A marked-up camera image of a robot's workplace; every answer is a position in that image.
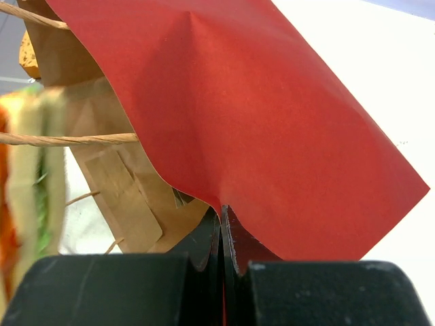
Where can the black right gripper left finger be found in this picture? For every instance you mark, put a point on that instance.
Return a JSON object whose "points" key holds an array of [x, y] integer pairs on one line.
{"points": [[180, 287]]}

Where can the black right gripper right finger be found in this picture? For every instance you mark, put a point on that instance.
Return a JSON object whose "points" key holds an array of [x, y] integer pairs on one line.
{"points": [[262, 289]]}

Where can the triangular fake sandwich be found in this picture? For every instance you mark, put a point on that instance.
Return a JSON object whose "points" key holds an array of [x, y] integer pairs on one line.
{"points": [[33, 183]]}

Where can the red brown paper bag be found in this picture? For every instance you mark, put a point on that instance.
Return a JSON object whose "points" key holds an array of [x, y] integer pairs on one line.
{"points": [[232, 107]]}

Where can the long fake baguette bread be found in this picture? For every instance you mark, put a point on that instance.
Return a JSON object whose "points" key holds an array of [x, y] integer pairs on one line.
{"points": [[27, 58]]}

